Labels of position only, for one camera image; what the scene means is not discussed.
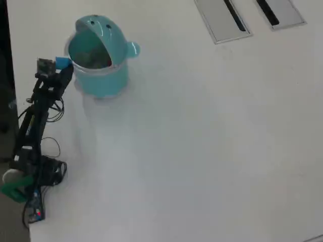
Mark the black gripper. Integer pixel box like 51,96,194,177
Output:
33,66,75,99

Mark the blue lego block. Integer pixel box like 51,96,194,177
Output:
55,56,72,70

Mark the teal whale-shaped bin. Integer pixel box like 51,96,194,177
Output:
64,14,141,99

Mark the white round object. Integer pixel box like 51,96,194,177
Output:
2,169,19,186

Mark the green table clamp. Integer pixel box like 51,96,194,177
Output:
0,176,33,203

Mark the blue controller circuit board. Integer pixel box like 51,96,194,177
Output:
27,188,46,224

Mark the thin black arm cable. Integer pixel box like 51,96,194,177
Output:
46,98,65,124

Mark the black power cable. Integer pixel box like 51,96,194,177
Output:
22,201,31,229

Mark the silver cable grommet plate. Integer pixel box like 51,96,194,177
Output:
193,0,254,45
254,0,308,32

